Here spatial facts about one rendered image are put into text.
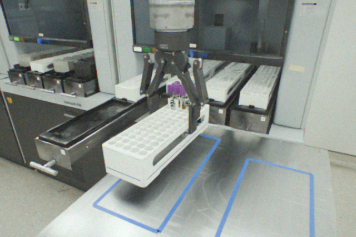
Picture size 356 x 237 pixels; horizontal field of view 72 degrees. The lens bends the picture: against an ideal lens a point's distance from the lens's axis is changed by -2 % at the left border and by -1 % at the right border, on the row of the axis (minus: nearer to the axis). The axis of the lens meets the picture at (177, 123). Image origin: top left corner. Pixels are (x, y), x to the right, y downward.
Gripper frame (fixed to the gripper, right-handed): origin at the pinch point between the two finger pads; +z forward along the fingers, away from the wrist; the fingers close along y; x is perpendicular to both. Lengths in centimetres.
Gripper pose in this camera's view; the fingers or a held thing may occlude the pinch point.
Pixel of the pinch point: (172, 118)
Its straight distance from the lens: 60.0
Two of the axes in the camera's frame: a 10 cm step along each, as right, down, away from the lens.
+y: 8.7, 2.2, -4.4
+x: 5.0, -3.8, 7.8
